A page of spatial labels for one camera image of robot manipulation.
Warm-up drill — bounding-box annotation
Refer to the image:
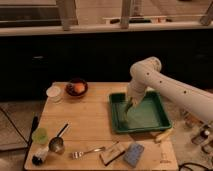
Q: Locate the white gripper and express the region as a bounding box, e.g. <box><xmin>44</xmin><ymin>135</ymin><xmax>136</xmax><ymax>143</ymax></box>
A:
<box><xmin>126</xmin><ymin>88</ymin><xmax>145</xmax><ymax>106</ymax></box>

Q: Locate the green pepper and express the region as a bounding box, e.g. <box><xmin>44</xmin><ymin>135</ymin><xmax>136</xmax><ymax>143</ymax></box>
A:
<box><xmin>124</xmin><ymin>100</ymin><xmax>133</xmax><ymax>115</ymax></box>

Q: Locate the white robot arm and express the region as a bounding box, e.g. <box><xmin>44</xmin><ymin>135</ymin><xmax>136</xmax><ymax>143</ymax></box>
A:
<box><xmin>127</xmin><ymin>57</ymin><xmax>213</xmax><ymax>124</ymax></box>

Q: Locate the green plastic tray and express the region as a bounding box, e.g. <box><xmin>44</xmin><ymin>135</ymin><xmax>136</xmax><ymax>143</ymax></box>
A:
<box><xmin>109</xmin><ymin>91</ymin><xmax>172</xmax><ymax>134</ymax></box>

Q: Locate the yellow corn piece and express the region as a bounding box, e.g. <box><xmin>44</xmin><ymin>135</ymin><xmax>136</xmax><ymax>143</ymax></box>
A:
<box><xmin>155</xmin><ymin>128</ymin><xmax>173</xmax><ymax>143</ymax></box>

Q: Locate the orange fruit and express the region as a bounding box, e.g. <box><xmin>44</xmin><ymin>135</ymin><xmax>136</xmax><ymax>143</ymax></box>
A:
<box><xmin>74</xmin><ymin>83</ymin><xmax>85</xmax><ymax>93</ymax></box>

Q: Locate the dark bowl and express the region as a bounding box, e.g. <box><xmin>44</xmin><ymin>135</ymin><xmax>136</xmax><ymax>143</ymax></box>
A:
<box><xmin>65</xmin><ymin>78</ymin><xmax>88</xmax><ymax>97</ymax></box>

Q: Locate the blue sponge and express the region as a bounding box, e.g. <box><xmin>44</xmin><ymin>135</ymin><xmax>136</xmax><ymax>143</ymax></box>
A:
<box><xmin>123</xmin><ymin>142</ymin><xmax>144</xmax><ymax>168</ymax></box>

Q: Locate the wooden block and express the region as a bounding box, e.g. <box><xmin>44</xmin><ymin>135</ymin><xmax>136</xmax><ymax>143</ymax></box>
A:
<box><xmin>100</xmin><ymin>142</ymin><xmax>125</xmax><ymax>166</ymax></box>

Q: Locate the white cup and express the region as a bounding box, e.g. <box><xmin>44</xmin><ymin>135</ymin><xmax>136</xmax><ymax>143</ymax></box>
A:
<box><xmin>46</xmin><ymin>86</ymin><xmax>62</xmax><ymax>102</ymax></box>

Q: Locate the silver fork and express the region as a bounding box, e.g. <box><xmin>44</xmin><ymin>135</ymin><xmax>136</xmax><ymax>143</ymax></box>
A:
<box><xmin>70</xmin><ymin>147</ymin><xmax>106</xmax><ymax>159</ymax></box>

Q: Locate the metal measuring cup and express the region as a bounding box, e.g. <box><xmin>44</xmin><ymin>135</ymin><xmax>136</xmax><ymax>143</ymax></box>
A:
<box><xmin>49</xmin><ymin>123</ymin><xmax>69</xmax><ymax>154</ymax></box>

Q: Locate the green cup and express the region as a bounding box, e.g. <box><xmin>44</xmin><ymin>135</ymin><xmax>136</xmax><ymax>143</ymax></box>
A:
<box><xmin>32</xmin><ymin>128</ymin><xmax>48</xmax><ymax>145</ymax></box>

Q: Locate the black cable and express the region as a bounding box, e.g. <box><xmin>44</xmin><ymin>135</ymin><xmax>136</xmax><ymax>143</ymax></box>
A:
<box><xmin>178</xmin><ymin>161</ymin><xmax>213</xmax><ymax>171</ymax></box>

